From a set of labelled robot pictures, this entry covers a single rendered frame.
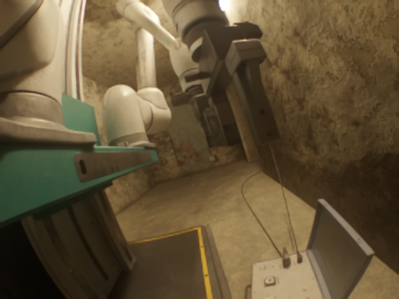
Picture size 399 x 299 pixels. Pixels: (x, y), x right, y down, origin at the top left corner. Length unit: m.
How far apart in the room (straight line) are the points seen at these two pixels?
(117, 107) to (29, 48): 0.45
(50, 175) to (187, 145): 4.10
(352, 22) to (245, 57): 0.56
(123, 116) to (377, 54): 0.85
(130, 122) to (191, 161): 3.71
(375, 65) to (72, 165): 0.74
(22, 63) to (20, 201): 0.13
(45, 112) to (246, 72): 0.21
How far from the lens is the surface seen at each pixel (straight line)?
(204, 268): 0.54
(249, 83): 0.17
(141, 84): 0.82
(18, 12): 0.20
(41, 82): 0.22
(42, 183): 0.17
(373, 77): 0.65
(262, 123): 0.17
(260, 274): 0.82
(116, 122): 0.58
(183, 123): 4.25
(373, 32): 0.64
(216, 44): 0.20
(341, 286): 0.65
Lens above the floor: 0.67
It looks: 1 degrees down
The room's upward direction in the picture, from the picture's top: 17 degrees counter-clockwise
